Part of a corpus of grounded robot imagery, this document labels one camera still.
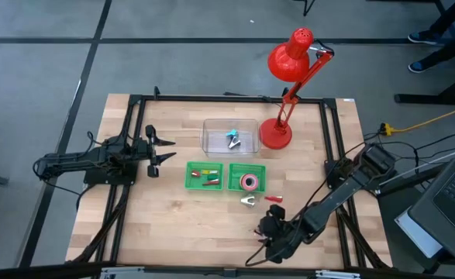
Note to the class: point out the red stapler with silver plate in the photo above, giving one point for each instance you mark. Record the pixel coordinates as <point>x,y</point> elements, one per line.
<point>212,182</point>

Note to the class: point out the yellow green mini stapler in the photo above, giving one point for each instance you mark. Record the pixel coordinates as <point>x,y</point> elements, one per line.
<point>211,171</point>

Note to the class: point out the black furniture leg frame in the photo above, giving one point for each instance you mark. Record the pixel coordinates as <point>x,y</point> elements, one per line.
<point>425,99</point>

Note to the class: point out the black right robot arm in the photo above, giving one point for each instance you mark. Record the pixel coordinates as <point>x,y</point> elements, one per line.
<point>339,197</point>

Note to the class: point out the black cart frame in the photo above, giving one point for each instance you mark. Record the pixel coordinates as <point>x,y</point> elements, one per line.
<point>405,182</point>

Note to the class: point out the person's shoe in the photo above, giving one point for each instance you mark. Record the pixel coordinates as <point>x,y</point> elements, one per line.
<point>416,67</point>
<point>421,38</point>

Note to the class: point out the person's leg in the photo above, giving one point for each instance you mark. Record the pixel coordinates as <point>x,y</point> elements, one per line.
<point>453,19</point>
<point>452,50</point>

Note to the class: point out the clear plastic container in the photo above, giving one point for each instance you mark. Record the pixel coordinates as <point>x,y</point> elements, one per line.
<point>215,149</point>

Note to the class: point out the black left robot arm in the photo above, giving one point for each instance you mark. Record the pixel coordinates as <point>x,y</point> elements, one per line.
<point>76,162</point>

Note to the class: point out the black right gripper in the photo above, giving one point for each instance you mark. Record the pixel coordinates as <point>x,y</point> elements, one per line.
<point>277,230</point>

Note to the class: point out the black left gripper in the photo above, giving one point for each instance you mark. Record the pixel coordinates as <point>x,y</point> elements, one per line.
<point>143,150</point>

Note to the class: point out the red desk lamp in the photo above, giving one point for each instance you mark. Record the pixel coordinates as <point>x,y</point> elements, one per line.
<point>289,62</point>

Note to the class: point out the green plastic basket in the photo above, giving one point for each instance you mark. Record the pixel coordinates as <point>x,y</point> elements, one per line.
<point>190,184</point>
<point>233,172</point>

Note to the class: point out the black aluminium table frame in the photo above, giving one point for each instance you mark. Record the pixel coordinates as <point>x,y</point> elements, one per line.
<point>211,98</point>

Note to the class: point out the dark grey laptop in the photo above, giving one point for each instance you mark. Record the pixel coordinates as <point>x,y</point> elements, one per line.
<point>452,201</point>

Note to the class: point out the slim red stapler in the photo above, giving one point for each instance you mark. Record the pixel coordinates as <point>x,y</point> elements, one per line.
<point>273,199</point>

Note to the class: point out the white printed sheet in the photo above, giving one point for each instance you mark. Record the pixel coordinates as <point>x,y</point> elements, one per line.
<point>413,232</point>

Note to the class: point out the pink tape roll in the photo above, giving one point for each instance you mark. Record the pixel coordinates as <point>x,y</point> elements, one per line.
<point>242,182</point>

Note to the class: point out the black clamp knob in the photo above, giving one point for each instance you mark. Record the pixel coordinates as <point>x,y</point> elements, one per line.
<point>156,92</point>
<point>285,92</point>

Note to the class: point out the black stand leg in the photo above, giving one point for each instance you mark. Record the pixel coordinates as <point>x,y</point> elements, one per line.
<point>306,7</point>

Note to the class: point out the black crossbar with silver brackets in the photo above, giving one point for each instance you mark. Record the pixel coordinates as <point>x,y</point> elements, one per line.
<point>37,271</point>

